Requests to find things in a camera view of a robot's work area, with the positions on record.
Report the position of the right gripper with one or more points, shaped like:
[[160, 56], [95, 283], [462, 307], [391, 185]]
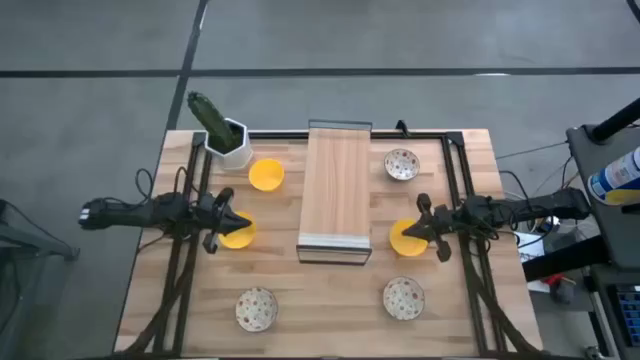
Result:
[[445, 222]]

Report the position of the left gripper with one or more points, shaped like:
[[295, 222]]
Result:
[[212, 215]]

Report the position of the yellow mini bowl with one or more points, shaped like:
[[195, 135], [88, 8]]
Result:
[[407, 246], [240, 240], [266, 176]]

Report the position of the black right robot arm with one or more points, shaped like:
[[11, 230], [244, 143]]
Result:
[[530, 206]]

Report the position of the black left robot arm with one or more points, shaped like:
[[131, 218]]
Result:
[[125, 214]]

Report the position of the spotted ceramic mini bowl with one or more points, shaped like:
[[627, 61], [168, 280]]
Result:
[[401, 164], [404, 298], [256, 309]]

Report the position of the white hexagonal plant pot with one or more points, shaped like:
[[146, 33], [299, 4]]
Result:
[[241, 157]]

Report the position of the small black clamp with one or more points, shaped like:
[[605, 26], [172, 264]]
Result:
[[402, 128]]

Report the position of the green cactus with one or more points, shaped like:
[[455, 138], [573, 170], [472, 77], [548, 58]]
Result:
[[210, 117]]

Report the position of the white paper sheet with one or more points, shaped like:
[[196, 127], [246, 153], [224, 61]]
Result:
[[534, 252]]

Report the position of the small red object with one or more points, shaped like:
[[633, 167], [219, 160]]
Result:
[[552, 280]]

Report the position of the dark grey equipment cart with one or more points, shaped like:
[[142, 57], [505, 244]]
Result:
[[616, 235]]

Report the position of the white blue yellow canister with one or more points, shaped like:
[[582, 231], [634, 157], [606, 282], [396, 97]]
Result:
[[617, 177]]

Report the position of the keyboard with blue keys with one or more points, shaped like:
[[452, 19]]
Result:
[[631, 312]]

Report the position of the black pole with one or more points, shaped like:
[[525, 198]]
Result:
[[617, 120]]

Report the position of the black metal table frame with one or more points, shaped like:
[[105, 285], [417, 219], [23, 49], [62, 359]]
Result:
[[452, 165]]

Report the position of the wooden shelf with black frame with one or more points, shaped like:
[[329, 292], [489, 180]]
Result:
[[335, 190]]

